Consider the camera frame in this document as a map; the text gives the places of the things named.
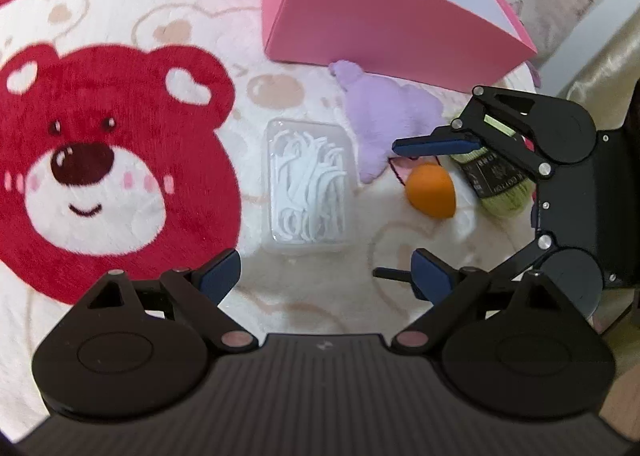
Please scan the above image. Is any purple plush toy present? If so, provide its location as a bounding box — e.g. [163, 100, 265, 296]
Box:
[329, 60, 444, 184]

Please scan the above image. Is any orange makeup sponge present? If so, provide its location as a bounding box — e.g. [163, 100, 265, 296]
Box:
[405, 164, 457, 220]

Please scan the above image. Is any green yarn ball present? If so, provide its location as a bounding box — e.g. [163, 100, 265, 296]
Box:
[450, 147, 535, 219]

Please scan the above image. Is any pink cardboard box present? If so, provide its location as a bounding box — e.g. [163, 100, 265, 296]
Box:
[262, 0, 537, 92]

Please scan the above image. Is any clear box of floss picks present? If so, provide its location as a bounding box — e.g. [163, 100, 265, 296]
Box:
[262, 119, 357, 256]

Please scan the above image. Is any bear pattern fleece blanket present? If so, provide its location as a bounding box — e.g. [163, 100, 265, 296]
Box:
[1, 0, 533, 440]

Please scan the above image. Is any pink heart pouch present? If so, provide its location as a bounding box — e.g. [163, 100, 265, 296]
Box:
[388, 157, 431, 186]

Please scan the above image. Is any beige satin bed skirt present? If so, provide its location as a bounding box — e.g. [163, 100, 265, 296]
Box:
[566, 20, 639, 129]

